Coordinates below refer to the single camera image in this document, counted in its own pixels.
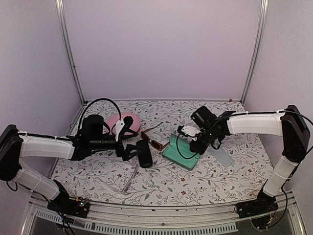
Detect clear purple glasses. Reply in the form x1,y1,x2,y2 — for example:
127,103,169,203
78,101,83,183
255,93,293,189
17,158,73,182
99,161,139,195

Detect blue-grey cleaning cloth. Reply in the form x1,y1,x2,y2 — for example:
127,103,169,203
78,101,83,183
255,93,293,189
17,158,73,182
208,147,234,167

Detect left aluminium frame post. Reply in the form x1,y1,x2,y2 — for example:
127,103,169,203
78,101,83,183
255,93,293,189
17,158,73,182
55,0,85,105

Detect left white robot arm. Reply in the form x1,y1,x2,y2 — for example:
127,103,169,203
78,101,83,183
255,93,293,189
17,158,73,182
0,115,144,212

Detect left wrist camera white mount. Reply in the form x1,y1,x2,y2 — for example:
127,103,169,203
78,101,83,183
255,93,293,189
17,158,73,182
115,116,134,141

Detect aluminium frame post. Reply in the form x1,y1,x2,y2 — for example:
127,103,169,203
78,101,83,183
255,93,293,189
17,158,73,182
240,0,269,106
55,0,85,105

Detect front aluminium rail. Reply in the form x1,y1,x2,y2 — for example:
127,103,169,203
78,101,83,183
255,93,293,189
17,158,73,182
21,191,307,235

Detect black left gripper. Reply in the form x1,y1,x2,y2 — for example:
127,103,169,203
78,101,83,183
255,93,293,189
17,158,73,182
90,129,145,161

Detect right aluminium frame post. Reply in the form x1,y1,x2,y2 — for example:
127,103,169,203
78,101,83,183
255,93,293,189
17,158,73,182
240,0,269,106

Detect pink plate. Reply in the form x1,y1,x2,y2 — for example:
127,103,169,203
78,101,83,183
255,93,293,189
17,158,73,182
106,112,141,134

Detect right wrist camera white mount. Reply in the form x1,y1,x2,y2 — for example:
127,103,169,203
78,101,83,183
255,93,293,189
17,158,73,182
177,125,201,141

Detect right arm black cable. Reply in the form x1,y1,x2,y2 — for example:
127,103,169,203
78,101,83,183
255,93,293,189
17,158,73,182
176,111,245,160

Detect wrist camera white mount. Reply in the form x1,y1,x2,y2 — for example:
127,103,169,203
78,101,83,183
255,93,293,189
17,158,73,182
177,125,201,141
115,116,134,141

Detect black glasses case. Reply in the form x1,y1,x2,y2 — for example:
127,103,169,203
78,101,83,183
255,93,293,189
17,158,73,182
136,140,153,168

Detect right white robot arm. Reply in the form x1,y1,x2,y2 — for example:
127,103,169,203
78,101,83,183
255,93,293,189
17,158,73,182
181,105,310,213

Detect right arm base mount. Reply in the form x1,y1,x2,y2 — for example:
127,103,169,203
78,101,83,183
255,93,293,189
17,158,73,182
234,184,288,231

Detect grey case green lining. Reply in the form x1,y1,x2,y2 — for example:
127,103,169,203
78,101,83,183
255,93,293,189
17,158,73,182
162,134,200,170

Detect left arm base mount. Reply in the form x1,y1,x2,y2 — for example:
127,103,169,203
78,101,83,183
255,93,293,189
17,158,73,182
47,180,90,218

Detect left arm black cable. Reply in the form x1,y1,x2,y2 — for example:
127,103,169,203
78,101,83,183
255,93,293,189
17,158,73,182
78,97,123,138

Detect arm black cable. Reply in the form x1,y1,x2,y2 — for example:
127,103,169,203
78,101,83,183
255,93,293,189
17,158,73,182
78,97,123,138
176,111,245,160

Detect brown sunglasses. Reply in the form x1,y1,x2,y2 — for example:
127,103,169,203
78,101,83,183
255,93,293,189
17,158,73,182
140,122,170,152

